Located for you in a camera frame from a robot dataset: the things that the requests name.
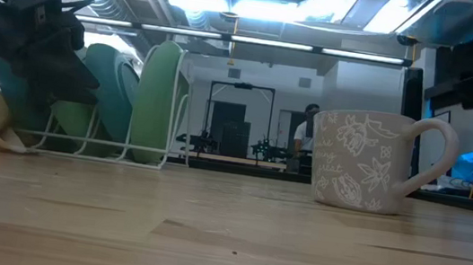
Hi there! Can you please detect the light green plate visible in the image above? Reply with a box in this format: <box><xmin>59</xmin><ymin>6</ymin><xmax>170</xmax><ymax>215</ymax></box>
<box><xmin>126</xmin><ymin>37</ymin><xmax>195</xmax><ymax>170</ymax></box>
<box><xmin>44</xmin><ymin>95</ymin><xmax>103</xmax><ymax>158</ymax></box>

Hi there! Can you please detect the dark teal plate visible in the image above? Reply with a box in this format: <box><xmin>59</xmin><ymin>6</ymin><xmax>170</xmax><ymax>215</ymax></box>
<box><xmin>0</xmin><ymin>57</ymin><xmax>61</xmax><ymax>140</ymax></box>
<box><xmin>73</xmin><ymin>40</ymin><xmax>145</xmax><ymax>157</ymax></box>

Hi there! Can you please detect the white wire dish rack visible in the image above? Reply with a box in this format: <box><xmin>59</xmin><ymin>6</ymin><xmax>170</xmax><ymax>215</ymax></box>
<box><xmin>11</xmin><ymin>26</ymin><xmax>205</xmax><ymax>175</ymax></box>

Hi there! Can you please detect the grey floral ceramic mug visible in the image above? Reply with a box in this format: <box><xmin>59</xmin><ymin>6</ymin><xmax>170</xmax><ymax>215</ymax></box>
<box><xmin>302</xmin><ymin>103</ymin><xmax>463</xmax><ymax>223</ymax></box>

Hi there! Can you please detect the black box under gantry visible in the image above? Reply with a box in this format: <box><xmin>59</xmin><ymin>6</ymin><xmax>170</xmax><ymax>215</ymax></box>
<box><xmin>206</xmin><ymin>100</ymin><xmax>255</xmax><ymax>160</ymax></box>

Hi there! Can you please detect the long ceiling light bar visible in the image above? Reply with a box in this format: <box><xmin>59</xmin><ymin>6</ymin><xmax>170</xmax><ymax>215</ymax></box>
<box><xmin>73</xmin><ymin>14</ymin><xmax>409</xmax><ymax>67</ymax></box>

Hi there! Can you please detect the person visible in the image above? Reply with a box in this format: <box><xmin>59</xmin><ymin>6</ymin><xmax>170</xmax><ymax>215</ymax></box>
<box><xmin>289</xmin><ymin>102</ymin><xmax>322</xmax><ymax>175</ymax></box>

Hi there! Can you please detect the black upright panel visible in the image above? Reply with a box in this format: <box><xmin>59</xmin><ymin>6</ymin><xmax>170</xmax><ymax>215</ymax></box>
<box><xmin>390</xmin><ymin>66</ymin><xmax>435</xmax><ymax>192</ymax></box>

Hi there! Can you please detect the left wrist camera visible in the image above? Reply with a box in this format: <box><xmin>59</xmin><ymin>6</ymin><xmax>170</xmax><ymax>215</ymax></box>
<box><xmin>4</xmin><ymin>0</ymin><xmax>63</xmax><ymax>34</ymax></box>

